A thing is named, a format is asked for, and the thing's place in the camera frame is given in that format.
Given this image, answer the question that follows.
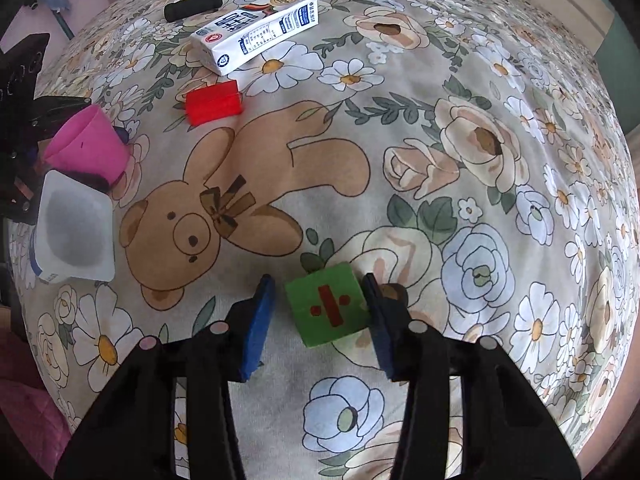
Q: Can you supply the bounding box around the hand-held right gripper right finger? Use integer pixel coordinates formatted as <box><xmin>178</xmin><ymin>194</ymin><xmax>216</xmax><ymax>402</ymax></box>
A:
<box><xmin>361</xmin><ymin>273</ymin><xmax>583</xmax><ymax>480</ymax></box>

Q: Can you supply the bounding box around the floral bear print blanket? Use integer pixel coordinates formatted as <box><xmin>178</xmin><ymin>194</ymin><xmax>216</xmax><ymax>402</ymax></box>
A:
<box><xmin>10</xmin><ymin>0</ymin><xmax>638</xmax><ymax>480</ymax></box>

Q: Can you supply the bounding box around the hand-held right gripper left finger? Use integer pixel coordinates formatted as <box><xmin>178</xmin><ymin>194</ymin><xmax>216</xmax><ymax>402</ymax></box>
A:
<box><xmin>54</xmin><ymin>274</ymin><xmax>277</xmax><ymax>480</ymax></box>

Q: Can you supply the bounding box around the pink plastic cup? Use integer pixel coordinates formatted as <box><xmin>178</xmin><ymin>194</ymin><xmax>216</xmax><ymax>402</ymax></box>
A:
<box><xmin>41</xmin><ymin>104</ymin><xmax>132</xmax><ymax>186</ymax></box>

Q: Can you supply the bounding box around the green foam block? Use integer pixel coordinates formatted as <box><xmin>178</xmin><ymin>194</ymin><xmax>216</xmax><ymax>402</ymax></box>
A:
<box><xmin>285</xmin><ymin>261</ymin><xmax>373</xmax><ymax>348</ymax></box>

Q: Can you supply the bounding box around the red foam block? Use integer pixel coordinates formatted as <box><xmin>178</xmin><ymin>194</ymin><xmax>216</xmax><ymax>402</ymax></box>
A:
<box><xmin>184</xmin><ymin>80</ymin><xmax>244</xmax><ymax>127</ymax></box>

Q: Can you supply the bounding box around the white and blue milk carton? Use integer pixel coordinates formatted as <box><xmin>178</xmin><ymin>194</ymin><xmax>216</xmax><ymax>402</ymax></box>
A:
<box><xmin>190</xmin><ymin>0</ymin><xmax>319</xmax><ymax>77</ymax></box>

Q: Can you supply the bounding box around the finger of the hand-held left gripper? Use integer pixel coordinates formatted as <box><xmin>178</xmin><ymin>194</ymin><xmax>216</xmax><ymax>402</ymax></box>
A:
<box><xmin>25</xmin><ymin>94</ymin><xmax>129</xmax><ymax>147</ymax></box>
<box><xmin>0</xmin><ymin>146</ymin><xmax>47</xmax><ymax>226</ymax></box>

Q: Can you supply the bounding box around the pink fleece clothing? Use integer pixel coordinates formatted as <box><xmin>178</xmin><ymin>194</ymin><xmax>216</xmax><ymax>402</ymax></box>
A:
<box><xmin>0</xmin><ymin>327</ymin><xmax>72</xmax><ymax>477</ymax></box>

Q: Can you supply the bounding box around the white plastic yogurt cup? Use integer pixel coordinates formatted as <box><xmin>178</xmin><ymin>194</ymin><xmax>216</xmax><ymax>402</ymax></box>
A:
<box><xmin>29</xmin><ymin>170</ymin><xmax>117</xmax><ymax>286</ymax></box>

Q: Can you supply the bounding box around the black foam cylinder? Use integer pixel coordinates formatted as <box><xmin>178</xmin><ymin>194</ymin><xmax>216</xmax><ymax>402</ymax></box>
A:
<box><xmin>163</xmin><ymin>0</ymin><xmax>222</xmax><ymax>23</ymax></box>

